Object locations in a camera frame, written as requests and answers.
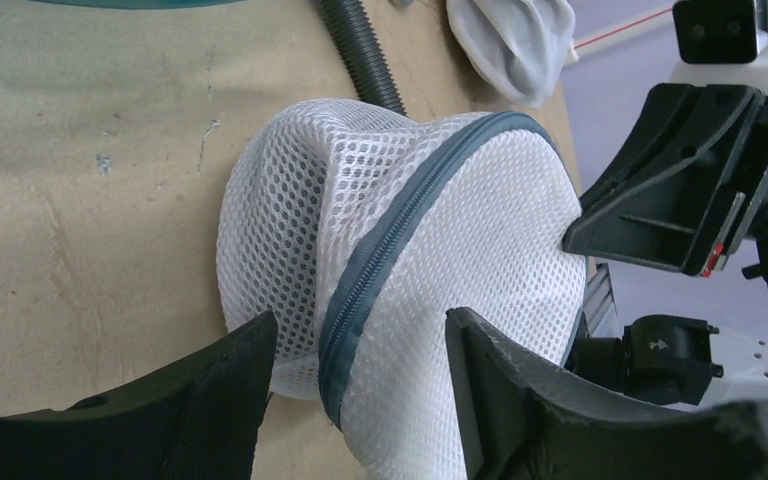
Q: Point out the white PVC pipe rack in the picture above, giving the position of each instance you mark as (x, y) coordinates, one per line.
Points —
(619, 32)

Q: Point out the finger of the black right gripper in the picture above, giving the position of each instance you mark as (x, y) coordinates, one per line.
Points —
(660, 201)

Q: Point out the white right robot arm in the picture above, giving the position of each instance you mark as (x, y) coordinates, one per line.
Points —
(669, 360)

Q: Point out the small pink-zip mesh bag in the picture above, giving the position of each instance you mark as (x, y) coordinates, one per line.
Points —
(517, 47)

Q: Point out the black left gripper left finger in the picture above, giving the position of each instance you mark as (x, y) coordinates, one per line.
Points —
(196, 418)

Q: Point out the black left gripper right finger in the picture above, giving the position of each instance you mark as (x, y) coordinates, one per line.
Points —
(523, 417)

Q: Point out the teal plastic basin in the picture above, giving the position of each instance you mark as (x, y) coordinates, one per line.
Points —
(139, 4)

